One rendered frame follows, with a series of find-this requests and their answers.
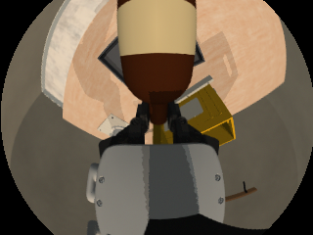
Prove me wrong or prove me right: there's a yellow divided crate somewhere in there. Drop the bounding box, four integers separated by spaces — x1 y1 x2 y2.
153 84 236 146

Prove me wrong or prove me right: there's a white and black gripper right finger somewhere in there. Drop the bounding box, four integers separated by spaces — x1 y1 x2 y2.
167 101 219 156

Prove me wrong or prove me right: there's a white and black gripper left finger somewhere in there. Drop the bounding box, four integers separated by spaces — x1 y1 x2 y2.
99 101 150 157

